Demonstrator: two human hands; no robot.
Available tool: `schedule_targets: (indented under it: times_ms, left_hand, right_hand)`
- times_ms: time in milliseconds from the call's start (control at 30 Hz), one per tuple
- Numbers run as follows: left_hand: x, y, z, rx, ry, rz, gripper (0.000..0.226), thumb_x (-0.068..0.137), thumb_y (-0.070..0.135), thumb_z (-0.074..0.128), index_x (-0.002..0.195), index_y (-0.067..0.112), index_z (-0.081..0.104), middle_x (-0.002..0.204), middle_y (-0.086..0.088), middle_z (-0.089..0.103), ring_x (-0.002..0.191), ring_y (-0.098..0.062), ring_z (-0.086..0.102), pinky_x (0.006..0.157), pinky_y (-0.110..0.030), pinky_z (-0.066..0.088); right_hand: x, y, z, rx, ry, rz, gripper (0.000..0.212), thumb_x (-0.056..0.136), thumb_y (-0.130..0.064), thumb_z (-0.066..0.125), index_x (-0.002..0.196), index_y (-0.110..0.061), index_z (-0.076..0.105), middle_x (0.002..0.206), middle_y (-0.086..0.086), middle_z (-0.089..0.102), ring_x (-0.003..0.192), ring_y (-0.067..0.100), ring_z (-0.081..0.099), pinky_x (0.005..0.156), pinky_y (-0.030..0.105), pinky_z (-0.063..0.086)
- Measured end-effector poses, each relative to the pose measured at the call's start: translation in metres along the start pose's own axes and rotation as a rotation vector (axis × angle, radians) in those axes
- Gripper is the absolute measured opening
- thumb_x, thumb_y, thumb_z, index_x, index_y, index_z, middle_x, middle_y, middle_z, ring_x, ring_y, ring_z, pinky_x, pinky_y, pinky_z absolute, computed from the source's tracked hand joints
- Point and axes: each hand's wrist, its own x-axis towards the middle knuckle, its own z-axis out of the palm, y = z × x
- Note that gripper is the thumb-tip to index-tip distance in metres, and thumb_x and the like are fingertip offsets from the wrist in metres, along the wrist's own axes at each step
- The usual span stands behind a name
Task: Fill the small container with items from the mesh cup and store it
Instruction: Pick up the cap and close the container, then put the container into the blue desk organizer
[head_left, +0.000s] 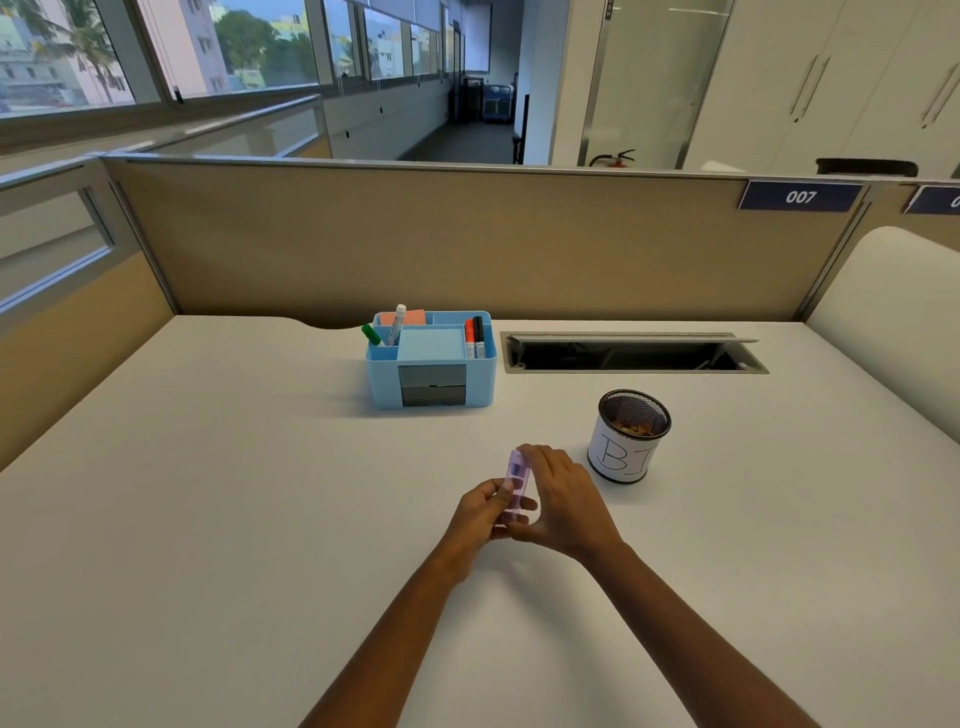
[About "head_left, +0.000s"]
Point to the person's left forearm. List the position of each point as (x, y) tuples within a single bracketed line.
[(390, 652)]

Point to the small purple tube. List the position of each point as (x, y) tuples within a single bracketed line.
[(519, 491)]

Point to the black marker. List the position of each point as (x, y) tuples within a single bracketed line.
[(479, 334)]

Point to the person's left hand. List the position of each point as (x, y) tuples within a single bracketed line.
[(472, 532)]

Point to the black office chair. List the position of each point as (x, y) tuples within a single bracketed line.
[(866, 166)]

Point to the red marker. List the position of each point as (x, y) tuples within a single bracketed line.
[(469, 337)]

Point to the red fire extinguisher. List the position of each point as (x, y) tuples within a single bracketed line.
[(615, 159)]

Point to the white cabinet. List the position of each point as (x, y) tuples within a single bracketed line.
[(862, 82)]

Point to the orange sticky note pad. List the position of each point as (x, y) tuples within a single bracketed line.
[(414, 317)]

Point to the beige glass-topped side partition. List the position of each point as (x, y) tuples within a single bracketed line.
[(67, 360)]

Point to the green marker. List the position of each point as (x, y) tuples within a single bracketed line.
[(370, 334)]

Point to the person's right hand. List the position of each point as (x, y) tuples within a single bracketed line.
[(574, 510)]

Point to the blue desk organizer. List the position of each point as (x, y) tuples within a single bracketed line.
[(382, 386)]

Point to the black mesh cup white label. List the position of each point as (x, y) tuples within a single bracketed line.
[(619, 461)]

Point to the frosted glass door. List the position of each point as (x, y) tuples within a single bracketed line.
[(652, 82)]

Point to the beige desk partition panel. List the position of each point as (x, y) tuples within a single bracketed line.
[(450, 240), (889, 217)]

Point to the white marker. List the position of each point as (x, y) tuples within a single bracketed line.
[(397, 322)]

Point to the person's right forearm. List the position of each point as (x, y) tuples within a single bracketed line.
[(697, 652)]

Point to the blue sticky note pad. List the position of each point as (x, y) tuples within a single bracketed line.
[(431, 345)]

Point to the row of windows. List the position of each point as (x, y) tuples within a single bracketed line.
[(255, 45)]

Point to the low glass-topped partition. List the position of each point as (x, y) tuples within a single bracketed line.
[(255, 131)]

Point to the blue cart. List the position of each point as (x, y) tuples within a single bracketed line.
[(497, 103)]

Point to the dark blue number sign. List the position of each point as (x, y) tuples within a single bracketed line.
[(934, 200), (800, 196)]

